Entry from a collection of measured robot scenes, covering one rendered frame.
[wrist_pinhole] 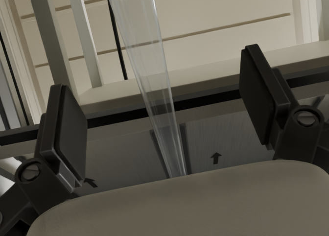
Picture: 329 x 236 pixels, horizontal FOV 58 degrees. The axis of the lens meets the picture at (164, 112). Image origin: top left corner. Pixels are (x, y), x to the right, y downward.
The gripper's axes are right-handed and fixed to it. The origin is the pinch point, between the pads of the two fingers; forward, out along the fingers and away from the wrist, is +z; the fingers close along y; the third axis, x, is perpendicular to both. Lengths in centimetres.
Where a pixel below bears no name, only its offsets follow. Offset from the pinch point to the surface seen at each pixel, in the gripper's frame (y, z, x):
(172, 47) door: 12, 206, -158
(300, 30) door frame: 123, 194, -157
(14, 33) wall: -132, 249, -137
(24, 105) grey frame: -21.1, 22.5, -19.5
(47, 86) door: -114, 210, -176
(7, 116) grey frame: -22.6, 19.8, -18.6
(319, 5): 45, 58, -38
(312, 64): 27.3, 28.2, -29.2
